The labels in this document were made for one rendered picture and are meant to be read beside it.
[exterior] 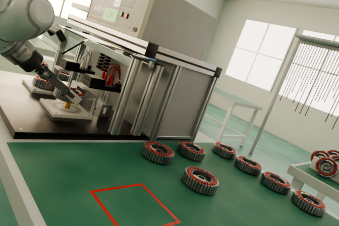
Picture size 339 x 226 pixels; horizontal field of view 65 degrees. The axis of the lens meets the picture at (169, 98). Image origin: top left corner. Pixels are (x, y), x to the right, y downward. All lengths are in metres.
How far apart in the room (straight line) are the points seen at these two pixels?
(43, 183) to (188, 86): 0.67
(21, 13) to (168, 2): 0.54
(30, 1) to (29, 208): 0.46
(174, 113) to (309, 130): 6.16
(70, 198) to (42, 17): 0.43
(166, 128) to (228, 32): 7.62
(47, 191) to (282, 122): 6.92
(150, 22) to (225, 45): 7.55
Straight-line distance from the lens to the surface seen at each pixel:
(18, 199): 0.64
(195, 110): 1.20
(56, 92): 1.03
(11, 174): 0.69
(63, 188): 0.66
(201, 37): 1.23
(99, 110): 1.10
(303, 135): 7.17
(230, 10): 8.85
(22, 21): 0.74
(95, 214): 0.61
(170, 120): 1.11
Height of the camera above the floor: 1.11
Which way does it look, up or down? 10 degrees down
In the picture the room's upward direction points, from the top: 20 degrees clockwise
